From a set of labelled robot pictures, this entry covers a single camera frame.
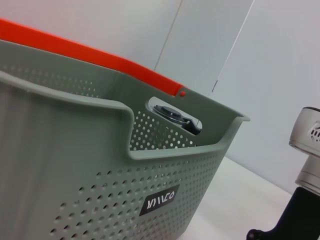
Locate thin grey background cable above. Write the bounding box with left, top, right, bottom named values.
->
left=208, top=0, right=256, bottom=100

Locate orange bin carry handle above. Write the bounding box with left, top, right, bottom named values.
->
left=0, top=18, right=188, bottom=98

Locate glass pitcher with black lid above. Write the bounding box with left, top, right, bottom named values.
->
left=152, top=104, right=203, bottom=135

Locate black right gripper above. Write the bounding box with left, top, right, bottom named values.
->
left=246, top=186, right=320, bottom=240

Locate grey perforated storage bin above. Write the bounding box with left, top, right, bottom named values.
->
left=0, top=39, right=251, bottom=240

